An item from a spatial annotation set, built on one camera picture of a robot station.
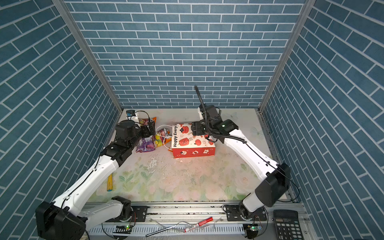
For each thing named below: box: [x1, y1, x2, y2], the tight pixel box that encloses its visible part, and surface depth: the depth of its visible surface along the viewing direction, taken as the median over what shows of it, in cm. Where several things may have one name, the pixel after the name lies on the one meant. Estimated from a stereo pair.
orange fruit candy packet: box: [153, 133, 163, 148], surface depth 100 cm
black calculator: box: [273, 209, 303, 240], surface depth 71 cm
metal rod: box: [145, 225, 176, 237], surface depth 70 cm
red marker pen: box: [184, 216, 214, 233], surface depth 72 cm
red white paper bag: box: [171, 123, 216, 159], surface depth 89 cm
